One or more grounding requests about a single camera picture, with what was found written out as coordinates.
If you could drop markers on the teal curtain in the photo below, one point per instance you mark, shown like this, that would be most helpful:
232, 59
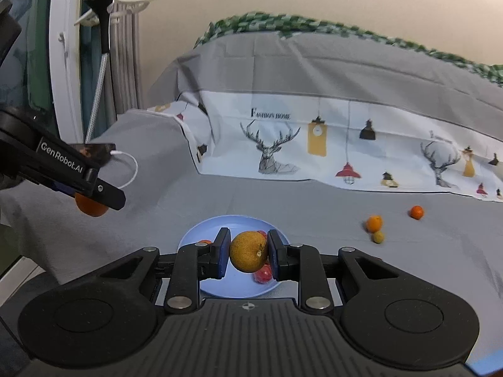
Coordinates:
35, 47

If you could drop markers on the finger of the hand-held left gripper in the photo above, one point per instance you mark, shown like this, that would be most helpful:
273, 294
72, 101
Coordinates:
112, 197
65, 189

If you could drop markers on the small yellow-green fruit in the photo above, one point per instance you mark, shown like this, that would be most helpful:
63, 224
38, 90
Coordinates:
247, 251
378, 237

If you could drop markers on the green checkered cloth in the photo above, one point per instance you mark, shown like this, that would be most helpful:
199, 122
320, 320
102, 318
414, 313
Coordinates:
251, 21

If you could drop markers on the black gooseneck holder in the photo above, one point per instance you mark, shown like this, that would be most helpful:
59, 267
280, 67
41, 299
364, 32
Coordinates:
103, 15

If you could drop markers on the white window frame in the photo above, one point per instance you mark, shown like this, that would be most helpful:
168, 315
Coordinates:
66, 66

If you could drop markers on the small orange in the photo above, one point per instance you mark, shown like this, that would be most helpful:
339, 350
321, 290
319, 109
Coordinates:
416, 212
205, 241
374, 223
88, 209

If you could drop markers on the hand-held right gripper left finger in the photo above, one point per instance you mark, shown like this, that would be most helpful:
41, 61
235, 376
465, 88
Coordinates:
224, 252

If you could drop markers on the grey curtain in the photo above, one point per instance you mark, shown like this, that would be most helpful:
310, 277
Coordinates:
125, 66

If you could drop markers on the small red fruit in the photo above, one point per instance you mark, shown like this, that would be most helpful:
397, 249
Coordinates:
264, 275
262, 234

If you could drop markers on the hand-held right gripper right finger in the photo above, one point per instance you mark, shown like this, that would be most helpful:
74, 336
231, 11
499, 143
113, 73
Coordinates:
273, 256

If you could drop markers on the grey printed quilt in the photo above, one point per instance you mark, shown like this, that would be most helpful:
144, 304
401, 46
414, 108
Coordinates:
314, 70

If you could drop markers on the light blue plate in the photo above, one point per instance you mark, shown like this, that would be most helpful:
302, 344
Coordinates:
235, 288

